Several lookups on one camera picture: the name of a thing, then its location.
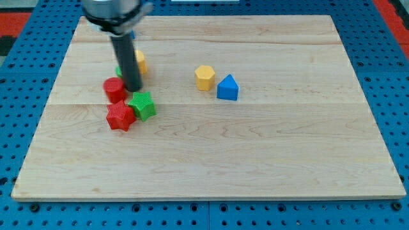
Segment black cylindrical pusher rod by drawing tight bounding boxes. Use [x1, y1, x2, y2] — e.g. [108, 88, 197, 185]
[111, 33, 143, 92]

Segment yellow heart block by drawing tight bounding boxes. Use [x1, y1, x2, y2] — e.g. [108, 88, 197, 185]
[135, 50, 148, 74]

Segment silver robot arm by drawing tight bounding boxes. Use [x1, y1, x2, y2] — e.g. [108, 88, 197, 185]
[81, 0, 153, 92]

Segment yellow hexagon block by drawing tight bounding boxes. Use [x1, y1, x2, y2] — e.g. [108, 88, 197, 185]
[194, 65, 215, 91]

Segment green block behind rod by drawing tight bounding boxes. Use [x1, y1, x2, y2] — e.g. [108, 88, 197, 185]
[115, 66, 123, 79]

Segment red cylinder block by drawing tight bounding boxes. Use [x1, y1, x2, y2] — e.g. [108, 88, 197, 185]
[103, 77, 127, 104]

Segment green star block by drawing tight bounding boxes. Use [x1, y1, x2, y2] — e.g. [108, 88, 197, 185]
[128, 91, 157, 122]

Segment red star block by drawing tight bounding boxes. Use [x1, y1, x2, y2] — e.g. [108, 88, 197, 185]
[106, 100, 136, 132]

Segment blue triangle block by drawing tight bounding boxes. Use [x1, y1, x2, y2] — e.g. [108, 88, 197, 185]
[217, 74, 239, 101]

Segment wooden board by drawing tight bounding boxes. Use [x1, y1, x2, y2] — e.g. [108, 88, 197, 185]
[12, 15, 406, 202]

